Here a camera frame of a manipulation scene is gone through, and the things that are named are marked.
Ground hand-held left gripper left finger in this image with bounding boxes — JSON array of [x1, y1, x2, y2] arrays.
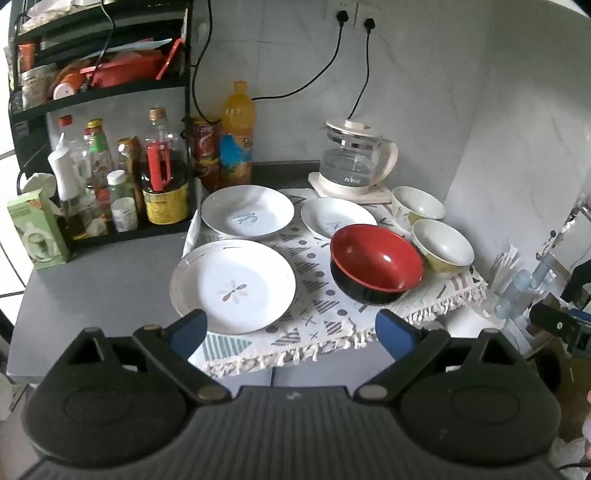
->
[[65, 308, 232, 407]]

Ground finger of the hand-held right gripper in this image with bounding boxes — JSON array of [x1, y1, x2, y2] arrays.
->
[[529, 302, 591, 358], [566, 256, 591, 306]]

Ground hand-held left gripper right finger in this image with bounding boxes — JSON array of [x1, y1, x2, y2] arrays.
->
[[355, 308, 525, 403]]

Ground red and black bowl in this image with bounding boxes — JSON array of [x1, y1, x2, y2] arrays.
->
[[329, 224, 424, 305]]

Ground white bowl with yellow exterior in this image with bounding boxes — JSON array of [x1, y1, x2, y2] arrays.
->
[[411, 219, 475, 273], [392, 186, 446, 228]]

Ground white plate with blue print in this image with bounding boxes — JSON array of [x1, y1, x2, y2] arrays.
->
[[200, 185, 295, 241]]

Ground clear glass bottles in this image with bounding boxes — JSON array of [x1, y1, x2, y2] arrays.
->
[[496, 254, 555, 324]]

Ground white plate with flower print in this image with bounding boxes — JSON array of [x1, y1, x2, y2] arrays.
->
[[169, 239, 297, 335]]

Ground patterned fringed cloth mat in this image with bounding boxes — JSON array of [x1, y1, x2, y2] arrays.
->
[[182, 187, 489, 377]]

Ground small white plate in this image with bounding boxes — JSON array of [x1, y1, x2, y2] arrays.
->
[[301, 197, 378, 241]]

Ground white-label small jar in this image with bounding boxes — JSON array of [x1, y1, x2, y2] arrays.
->
[[111, 198, 139, 233]]

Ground clear glass jar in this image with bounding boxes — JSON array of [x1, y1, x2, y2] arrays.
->
[[85, 203, 112, 237]]

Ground glass electric kettle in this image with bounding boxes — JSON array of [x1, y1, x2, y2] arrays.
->
[[318, 119, 399, 195]]

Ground green cardboard box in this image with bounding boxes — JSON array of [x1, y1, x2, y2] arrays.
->
[[7, 188, 71, 271]]

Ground brown oil bottle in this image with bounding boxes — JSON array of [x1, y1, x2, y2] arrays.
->
[[115, 137, 144, 208]]

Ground orange juice bottle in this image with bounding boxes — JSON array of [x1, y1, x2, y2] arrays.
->
[[219, 82, 256, 186]]

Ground white-top oil dispenser bottle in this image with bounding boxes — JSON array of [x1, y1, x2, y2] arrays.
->
[[47, 148, 89, 241]]

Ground clear bottle with red cap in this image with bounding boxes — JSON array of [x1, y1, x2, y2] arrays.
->
[[55, 115, 90, 160]]

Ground black shelf rack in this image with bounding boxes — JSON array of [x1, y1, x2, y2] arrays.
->
[[7, 0, 204, 254]]

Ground red packet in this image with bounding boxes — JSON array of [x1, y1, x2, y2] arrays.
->
[[81, 51, 167, 88]]

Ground white and orange cup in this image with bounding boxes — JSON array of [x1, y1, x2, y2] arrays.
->
[[53, 74, 86, 100]]

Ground red flat box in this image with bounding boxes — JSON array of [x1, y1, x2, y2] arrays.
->
[[154, 39, 184, 81]]

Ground clear storage jar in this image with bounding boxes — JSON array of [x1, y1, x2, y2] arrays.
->
[[21, 65, 57, 109]]

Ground soy sauce bottle red handle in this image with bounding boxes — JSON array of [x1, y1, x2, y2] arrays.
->
[[139, 107, 191, 225]]

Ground black kettle cable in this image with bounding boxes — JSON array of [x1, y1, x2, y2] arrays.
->
[[346, 25, 373, 120]]

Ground black hanging cable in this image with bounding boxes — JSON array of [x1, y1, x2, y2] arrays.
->
[[191, 0, 214, 121]]

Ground black power cable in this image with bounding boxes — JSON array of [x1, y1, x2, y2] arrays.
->
[[250, 21, 345, 101]]

